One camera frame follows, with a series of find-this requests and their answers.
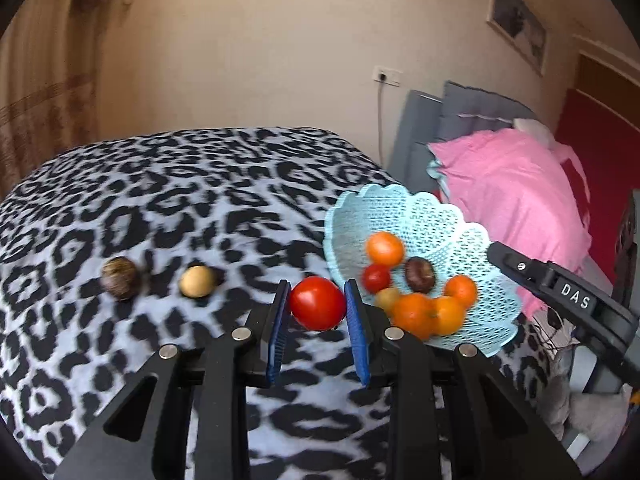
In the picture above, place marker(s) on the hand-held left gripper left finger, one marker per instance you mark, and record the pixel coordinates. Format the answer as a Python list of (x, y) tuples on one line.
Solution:
[(276, 340)]

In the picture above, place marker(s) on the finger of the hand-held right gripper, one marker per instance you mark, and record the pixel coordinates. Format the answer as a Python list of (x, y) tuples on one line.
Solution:
[(520, 272)]

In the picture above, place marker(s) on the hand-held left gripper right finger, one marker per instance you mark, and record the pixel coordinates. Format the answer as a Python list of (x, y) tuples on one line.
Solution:
[(357, 340)]

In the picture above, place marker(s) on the large golden-brown fruit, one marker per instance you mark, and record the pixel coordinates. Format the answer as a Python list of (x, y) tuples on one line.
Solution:
[(386, 299)]

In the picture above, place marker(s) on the red tomato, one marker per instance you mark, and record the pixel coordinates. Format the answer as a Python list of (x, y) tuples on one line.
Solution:
[(318, 303), (376, 277)]

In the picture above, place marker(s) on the large orange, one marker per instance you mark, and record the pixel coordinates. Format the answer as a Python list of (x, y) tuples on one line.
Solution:
[(415, 316)]

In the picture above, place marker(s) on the dark brown passion fruit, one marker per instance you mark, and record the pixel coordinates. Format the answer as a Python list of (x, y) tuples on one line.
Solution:
[(419, 274), (120, 278)]

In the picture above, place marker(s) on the light blue lattice basket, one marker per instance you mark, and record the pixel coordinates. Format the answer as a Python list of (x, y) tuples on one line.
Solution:
[(425, 220)]

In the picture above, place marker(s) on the small orange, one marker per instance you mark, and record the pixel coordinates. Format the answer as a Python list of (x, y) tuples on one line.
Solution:
[(384, 248), (452, 317), (461, 290)]

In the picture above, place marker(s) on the pink blanket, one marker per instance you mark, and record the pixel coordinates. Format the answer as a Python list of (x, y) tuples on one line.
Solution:
[(510, 185)]

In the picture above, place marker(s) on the grey plush toy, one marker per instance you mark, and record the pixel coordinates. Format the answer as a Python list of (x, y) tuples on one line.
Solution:
[(590, 410)]

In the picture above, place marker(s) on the small pale yellow fruit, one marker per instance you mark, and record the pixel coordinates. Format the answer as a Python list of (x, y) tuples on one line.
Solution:
[(197, 281)]

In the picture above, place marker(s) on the light blue ruffled cloth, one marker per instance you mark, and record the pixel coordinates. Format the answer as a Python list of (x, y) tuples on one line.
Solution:
[(436, 172)]

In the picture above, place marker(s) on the white plush toy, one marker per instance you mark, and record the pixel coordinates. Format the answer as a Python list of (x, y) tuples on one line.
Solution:
[(535, 130)]

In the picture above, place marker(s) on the red fabric panel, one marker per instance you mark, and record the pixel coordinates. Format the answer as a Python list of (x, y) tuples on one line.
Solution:
[(600, 150)]

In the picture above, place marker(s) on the black and white leopard blanket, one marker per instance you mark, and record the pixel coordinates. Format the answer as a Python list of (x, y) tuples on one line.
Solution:
[(175, 200)]

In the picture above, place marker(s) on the grey padded headboard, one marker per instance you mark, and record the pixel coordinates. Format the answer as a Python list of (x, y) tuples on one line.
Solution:
[(420, 130)]

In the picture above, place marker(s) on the brown wooden panel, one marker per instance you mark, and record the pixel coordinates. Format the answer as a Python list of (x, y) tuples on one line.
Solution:
[(610, 75)]

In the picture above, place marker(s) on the beige patterned curtain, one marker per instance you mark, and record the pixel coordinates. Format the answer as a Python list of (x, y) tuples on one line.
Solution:
[(45, 85)]

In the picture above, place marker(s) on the grey bed frame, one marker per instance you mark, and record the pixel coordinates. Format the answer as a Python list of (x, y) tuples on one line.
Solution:
[(600, 370)]

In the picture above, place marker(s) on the white wall outlet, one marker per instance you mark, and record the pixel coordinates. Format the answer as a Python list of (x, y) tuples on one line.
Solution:
[(387, 76)]

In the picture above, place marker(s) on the framed wall picture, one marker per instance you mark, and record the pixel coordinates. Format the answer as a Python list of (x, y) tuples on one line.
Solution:
[(517, 22)]

